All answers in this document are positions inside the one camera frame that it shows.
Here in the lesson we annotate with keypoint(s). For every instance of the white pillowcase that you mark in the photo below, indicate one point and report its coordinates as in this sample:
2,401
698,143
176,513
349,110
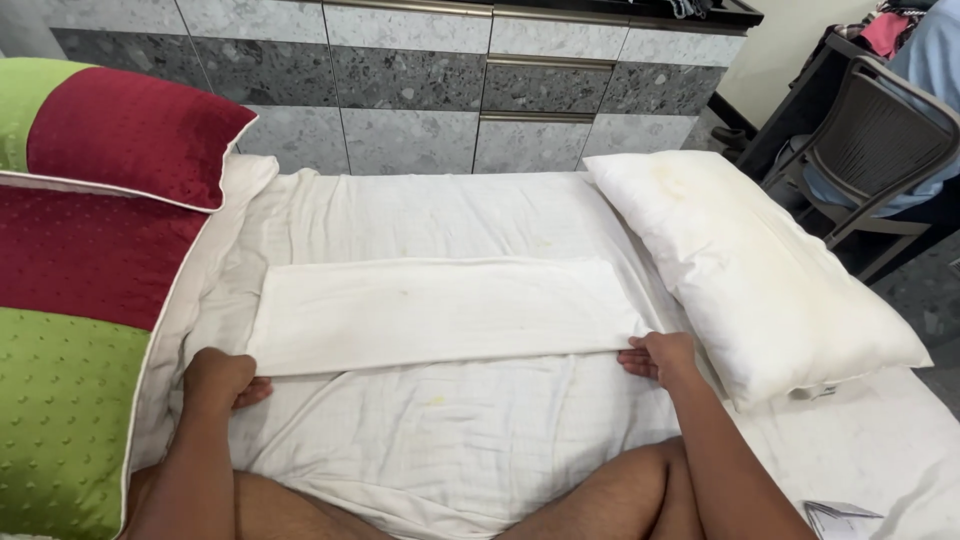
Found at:
442,311

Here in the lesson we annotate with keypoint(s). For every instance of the grey stone-pattern cabinet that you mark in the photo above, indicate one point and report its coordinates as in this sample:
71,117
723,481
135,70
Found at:
420,82

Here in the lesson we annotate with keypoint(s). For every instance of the white pillow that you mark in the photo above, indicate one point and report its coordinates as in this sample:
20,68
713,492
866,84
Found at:
750,277

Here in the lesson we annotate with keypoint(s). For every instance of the red and green cushion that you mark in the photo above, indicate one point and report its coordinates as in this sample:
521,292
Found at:
112,127

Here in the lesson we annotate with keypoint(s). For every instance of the grey paper booklet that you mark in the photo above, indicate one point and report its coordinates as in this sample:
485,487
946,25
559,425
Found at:
840,519

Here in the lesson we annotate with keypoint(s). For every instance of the person's left fingers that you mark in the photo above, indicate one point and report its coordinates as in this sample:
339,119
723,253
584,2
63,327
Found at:
253,391

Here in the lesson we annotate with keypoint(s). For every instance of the dark grey chair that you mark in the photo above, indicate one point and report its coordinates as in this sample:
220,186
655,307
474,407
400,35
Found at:
870,157

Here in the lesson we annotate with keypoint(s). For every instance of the red and green quilt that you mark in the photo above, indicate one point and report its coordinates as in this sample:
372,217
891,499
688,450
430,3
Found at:
67,337

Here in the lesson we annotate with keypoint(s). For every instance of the person's left hand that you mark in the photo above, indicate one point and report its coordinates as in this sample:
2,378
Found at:
214,379

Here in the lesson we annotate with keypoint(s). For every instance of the person's right fingers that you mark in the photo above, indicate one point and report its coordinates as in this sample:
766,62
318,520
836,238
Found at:
636,358

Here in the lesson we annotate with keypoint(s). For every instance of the dark table with clothes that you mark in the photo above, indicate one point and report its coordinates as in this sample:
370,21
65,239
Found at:
832,67

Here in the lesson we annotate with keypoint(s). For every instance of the white bed sheet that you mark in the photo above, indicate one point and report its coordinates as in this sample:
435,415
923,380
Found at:
465,427

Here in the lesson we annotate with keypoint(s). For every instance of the person's right hand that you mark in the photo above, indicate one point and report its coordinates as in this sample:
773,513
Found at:
664,352

